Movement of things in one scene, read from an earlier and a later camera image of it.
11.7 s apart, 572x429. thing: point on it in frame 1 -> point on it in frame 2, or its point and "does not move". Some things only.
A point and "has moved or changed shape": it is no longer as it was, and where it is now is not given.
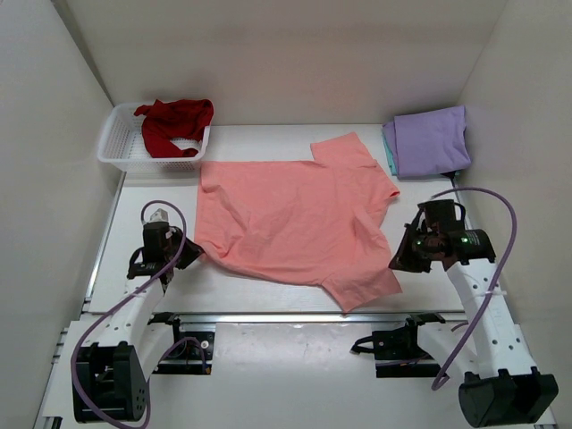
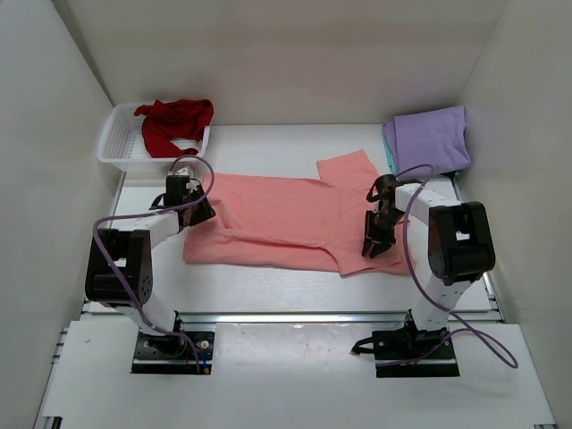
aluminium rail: x=291 y=317 does not move
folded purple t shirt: x=428 y=143 does not move
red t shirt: x=179 y=119 does not move
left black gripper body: x=180 y=246 -> x=197 y=210
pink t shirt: x=316 y=222 has moved or changed shape
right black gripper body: x=414 y=249 -> x=380 y=228
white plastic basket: x=121 y=144 does not move
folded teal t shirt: x=392 y=165 does not move
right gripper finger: x=411 y=254 -> x=366 y=247
